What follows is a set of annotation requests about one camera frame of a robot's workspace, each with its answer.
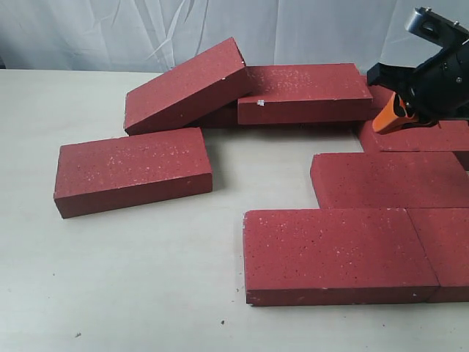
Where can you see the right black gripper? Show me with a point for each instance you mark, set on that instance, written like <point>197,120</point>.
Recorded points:
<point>435,91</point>

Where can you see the red brick with white specks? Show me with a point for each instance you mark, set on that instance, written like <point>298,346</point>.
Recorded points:
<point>110,174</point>

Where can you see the red brick back right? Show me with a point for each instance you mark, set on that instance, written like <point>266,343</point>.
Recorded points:
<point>374,102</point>

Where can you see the red brick right row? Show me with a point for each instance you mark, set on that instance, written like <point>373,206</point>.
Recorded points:
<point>448,136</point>

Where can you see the red brick row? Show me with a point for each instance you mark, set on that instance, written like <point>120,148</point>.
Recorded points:
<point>448,136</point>
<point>389,180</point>

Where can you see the red brick middle row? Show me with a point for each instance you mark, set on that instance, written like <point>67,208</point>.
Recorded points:
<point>389,180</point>

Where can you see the red brick stacked at back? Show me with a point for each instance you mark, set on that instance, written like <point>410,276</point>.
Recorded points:
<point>297,94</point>

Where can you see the red brick front right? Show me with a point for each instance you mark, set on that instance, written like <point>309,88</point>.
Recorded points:
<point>443,233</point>

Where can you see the red brick front left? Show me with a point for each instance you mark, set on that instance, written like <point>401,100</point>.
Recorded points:
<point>334,257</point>

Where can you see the red brick under back stack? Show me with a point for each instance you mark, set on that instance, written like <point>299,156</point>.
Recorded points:
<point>226,117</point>

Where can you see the red brick leaning far left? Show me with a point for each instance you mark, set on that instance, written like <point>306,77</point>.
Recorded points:
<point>188,91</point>

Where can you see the white fabric backdrop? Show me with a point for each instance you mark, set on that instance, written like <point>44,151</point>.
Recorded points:
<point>154,36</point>

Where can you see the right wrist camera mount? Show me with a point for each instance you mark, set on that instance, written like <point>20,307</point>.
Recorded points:
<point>430,26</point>

